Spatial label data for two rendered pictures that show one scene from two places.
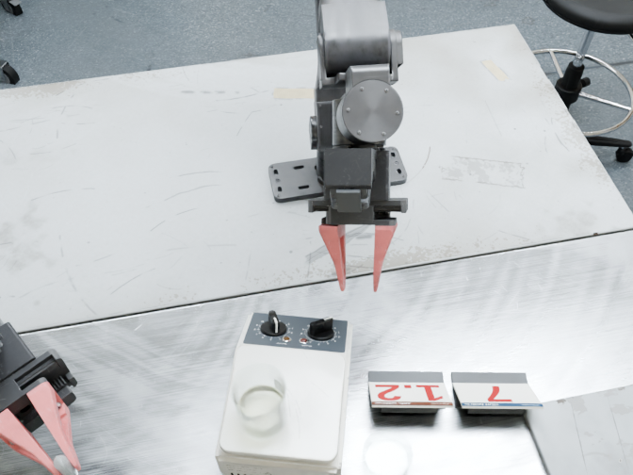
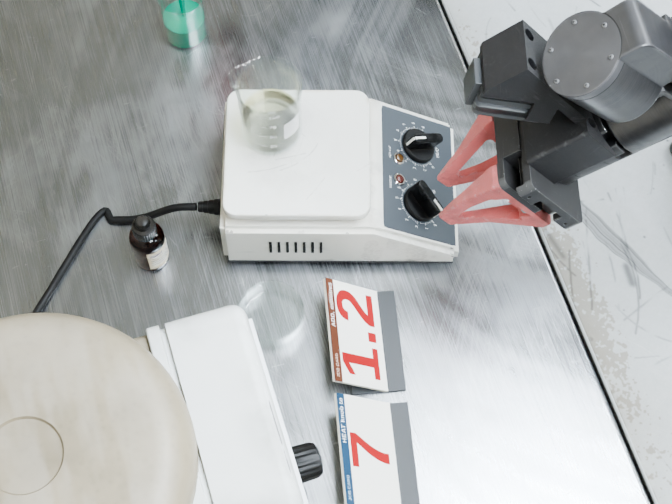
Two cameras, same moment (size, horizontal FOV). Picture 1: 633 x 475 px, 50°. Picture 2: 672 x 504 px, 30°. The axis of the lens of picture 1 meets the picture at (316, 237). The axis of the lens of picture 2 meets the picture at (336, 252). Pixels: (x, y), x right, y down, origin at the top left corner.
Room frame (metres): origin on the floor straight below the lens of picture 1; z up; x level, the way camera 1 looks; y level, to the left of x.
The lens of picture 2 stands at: (0.25, -0.48, 1.88)
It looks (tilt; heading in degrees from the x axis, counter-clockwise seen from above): 65 degrees down; 82
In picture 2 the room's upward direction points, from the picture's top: 2 degrees clockwise
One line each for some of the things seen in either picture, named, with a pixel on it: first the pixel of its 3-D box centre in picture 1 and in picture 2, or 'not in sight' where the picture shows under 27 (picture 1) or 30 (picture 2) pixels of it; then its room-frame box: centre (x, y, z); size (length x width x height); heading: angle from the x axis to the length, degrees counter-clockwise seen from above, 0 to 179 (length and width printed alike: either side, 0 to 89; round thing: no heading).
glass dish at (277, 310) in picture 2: (387, 455); (271, 314); (0.25, -0.08, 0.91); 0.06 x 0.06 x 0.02
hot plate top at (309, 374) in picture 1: (284, 401); (297, 153); (0.29, 0.03, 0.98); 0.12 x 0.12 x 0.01; 84
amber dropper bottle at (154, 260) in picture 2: not in sight; (147, 238); (0.16, -0.01, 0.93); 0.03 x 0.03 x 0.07
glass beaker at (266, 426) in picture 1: (259, 405); (266, 106); (0.26, 0.06, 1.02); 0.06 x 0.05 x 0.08; 159
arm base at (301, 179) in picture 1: (337, 157); not in sight; (0.68, -0.03, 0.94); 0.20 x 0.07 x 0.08; 101
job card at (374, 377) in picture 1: (409, 388); (364, 334); (0.33, -0.11, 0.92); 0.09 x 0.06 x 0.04; 89
